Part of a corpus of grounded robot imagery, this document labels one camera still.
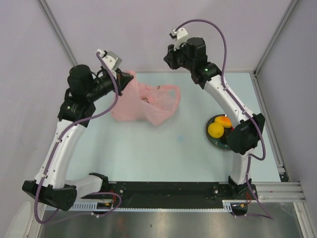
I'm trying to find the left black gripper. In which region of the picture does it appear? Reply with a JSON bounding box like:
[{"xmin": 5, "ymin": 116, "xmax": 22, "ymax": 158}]
[{"xmin": 86, "ymin": 68, "xmax": 133, "ymax": 102}]

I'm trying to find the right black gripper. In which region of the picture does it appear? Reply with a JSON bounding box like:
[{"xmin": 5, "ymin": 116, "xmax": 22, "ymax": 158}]
[{"xmin": 162, "ymin": 41, "xmax": 194, "ymax": 71}]

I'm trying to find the pink plastic bag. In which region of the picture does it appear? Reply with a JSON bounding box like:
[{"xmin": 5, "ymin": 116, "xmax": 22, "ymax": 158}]
[{"xmin": 111, "ymin": 71, "xmax": 181, "ymax": 126}]

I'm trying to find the yellow fake fruit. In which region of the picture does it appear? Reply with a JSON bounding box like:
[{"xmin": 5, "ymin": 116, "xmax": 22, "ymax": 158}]
[{"xmin": 214, "ymin": 116, "xmax": 232, "ymax": 128}]

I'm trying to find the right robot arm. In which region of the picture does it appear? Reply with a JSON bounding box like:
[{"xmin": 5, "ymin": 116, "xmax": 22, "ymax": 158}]
[{"xmin": 164, "ymin": 37, "xmax": 265, "ymax": 199}]

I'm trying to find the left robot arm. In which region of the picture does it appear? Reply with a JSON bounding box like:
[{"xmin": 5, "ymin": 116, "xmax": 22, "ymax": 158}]
[{"xmin": 22, "ymin": 64, "xmax": 135, "ymax": 211}]

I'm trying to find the blue ceramic plate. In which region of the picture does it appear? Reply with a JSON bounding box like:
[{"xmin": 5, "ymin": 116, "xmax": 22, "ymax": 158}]
[{"xmin": 205, "ymin": 114, "xmax": 234, "ymax": 151}]

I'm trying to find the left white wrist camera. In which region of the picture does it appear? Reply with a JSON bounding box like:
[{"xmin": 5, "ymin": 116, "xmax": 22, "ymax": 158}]
[{"xmin": 96, "ymin": 49, "xmax": 122, "ymax": 71}]

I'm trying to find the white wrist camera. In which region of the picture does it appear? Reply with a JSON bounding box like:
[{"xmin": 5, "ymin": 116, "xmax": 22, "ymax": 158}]
[
  {"xmin": 96, "ymin": 49, "xmax": 122, "ymax": 71},
  {"xmin": 169, "ymin": 27, "xmax": 189, "ymax": 51}
]

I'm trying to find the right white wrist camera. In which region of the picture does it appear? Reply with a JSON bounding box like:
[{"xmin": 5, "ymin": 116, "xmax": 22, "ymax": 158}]
[{"xmin": 169, "ymin": 27, "xmax": 189, "ymax": 51}]

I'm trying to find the left aluminium corner post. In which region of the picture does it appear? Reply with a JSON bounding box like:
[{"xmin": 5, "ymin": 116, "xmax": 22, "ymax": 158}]
[{"xmin": 36, "ymin": 0, "xmax": 78, "ymax": 67}]

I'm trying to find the aluminium corner post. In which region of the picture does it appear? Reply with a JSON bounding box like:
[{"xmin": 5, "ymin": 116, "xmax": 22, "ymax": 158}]
[
  {"xmin": 36, "ymin": 0, "xmax": 78, "ymax": 67},
  {"xmin": 253, "ymin": 0, "xmax": 300, "ymax": 76}
]

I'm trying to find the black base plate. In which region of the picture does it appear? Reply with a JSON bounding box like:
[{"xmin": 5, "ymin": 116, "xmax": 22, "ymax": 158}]
[{"xmin": 81, "ymin": 181, "xmax": 258, "ymax": 209}]

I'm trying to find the right aluminium corner post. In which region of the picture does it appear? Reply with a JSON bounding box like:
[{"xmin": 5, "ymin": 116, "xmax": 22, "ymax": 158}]
[{"xmin": 253, "ymin": 0, "xmax": 300, "ymax": 76}]

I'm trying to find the white cable duct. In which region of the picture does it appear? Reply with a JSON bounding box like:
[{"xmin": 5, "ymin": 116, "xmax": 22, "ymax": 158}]
[{"xmin": 73, "ymin": 200, "xmax": 117, "ymax": 211}]

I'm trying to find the aluminium frame rail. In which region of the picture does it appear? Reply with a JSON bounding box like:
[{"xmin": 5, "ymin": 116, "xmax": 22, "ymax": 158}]
[{"xmin": 255, "ymin": 182, "xmax": 306, "ymax": 203}]

